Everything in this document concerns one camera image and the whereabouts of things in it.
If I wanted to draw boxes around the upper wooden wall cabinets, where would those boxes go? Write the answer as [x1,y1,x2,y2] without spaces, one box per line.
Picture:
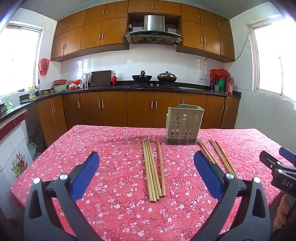
[50,0,235,62]

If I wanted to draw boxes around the plastic bags on counter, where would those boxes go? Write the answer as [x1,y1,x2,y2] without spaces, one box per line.
[68,79,84,90]

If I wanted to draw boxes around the grey bucket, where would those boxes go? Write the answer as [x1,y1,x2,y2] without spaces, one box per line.
[26,142,37,161]

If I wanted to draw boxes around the red floral tablecloth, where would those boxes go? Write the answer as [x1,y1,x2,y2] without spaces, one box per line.
[10,125,296,241]

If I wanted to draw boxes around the gas stove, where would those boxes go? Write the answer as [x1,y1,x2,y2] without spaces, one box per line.
[129,83,180,89]

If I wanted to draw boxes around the lower wooden kitchen cabinets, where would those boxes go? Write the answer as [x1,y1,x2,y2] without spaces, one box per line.
[37,90,240,146]

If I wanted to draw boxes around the steel range hood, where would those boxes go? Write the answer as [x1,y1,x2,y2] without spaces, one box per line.
[125,15,182,44]

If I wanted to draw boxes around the dark cutting board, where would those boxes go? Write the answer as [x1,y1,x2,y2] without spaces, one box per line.
[90,70,112,87]

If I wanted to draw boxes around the window beside wall cable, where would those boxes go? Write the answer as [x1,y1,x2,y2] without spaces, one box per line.
[246,14,296,103]

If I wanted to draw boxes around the black wok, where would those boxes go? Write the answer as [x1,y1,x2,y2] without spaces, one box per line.
[132,70,153,82]

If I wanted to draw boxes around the crumpled red plastic bag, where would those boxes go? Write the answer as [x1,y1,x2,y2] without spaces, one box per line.
[209,69,232,80]

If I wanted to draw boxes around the green basin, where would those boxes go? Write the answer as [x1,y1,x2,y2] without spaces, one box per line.
[52,84,69,93]

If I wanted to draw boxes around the window beside sink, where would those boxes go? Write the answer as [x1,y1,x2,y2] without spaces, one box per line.
[0,21,44,99]

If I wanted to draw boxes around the tall red bottle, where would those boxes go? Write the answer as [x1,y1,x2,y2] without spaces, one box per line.
[225,75,234,95]

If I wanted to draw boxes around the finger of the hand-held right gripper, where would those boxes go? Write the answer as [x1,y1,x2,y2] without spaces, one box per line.
[279,147,296,163]
[259,151,284,173]

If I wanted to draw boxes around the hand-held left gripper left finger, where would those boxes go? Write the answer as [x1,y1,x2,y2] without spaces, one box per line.
[23,152,103,241]

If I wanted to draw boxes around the white wall cable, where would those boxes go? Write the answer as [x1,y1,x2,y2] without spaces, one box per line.
[201,31,253,79]

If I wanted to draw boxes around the green perforated utensil holder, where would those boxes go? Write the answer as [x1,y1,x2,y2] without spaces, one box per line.
[164,104,205,145]

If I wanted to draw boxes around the black kitchen countertop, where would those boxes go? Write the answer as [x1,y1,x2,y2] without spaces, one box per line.
[0,80,242,123]

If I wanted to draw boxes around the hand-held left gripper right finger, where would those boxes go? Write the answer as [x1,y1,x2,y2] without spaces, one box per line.
[192,151,271,241]

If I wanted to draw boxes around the hanging red plastic bag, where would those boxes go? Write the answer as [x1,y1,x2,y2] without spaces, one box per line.
[38,58,51,76]

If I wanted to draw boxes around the person's right hand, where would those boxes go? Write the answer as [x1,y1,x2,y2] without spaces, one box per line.
[273,194,289,230]

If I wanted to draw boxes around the yellow detergent bottle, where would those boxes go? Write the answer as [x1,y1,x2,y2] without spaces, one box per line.
[28,85,38,100]

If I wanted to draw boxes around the dark pot with lid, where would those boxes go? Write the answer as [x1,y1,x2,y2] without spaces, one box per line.
[157,71,177,83]

